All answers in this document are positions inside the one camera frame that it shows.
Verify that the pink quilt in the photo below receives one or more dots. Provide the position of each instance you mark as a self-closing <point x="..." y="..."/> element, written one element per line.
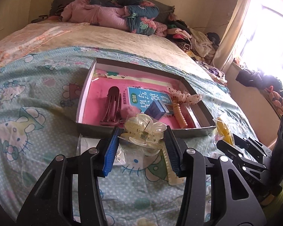
<point x="80" y="11"/>

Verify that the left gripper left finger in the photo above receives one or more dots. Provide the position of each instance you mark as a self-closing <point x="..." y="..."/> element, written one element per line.
<point x="67" y="193"/>

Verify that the sheer cherry print scrunchie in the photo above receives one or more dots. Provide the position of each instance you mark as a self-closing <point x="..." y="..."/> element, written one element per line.
<point x="184" y="97"/>

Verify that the small blue box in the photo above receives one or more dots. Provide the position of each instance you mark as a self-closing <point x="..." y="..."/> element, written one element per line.
<point x="157" y="110"/>

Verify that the beige curtain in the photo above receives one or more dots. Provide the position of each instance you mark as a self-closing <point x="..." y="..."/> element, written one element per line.
<point x="224" y="54"/>

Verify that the dark clothes on windowsill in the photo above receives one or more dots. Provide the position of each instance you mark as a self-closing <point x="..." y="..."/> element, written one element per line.
<point x="269" y="86"/>

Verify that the cream hair comb clip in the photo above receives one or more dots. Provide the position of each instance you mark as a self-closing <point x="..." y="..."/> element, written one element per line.
<point x="173" y="180"/>

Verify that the dark floral quilt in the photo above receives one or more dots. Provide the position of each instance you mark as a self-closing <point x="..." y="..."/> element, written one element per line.
<point x="139" y="15"/>

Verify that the yellow rings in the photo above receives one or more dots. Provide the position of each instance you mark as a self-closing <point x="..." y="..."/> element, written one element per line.
<point x="223" y="130"/>

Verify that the cream wardrobe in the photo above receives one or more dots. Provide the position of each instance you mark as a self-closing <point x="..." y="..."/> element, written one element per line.
<point x="13" y="16"/>

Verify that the maroon hair clip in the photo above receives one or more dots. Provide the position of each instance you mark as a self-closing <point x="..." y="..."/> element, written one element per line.
<point x="113" y="105"/>

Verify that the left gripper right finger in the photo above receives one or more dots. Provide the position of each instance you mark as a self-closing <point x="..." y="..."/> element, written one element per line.
<point x="215" y="191"/>

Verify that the hello kitty blue blanket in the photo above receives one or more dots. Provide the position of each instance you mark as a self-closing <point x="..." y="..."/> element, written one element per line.
<point x="37" y="122"/>

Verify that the pink blue children's book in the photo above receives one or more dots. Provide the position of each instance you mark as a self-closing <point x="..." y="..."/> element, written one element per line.
<point x="138" y="90"/>

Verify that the pile of clothes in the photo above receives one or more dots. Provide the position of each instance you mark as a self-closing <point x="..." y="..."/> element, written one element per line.
<point x="199" y="46"/>

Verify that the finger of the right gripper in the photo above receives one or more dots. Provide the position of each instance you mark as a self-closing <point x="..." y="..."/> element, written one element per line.
<point x="238" y="157"/>
<point x="253" y="147"/>

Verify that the beige bed sheet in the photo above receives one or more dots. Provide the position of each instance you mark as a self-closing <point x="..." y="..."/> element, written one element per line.
<point x="52" y="34"/>

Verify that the window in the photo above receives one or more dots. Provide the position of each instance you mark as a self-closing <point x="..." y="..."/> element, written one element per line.
<point x="260" y="45"/>

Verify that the cream claw hair clip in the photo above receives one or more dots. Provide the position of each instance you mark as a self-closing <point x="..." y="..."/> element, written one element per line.
<point x="144" y="131"/>

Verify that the dark shallow cardboard box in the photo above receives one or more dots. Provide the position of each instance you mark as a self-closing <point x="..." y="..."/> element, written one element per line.
<point x="198" y="112"/>

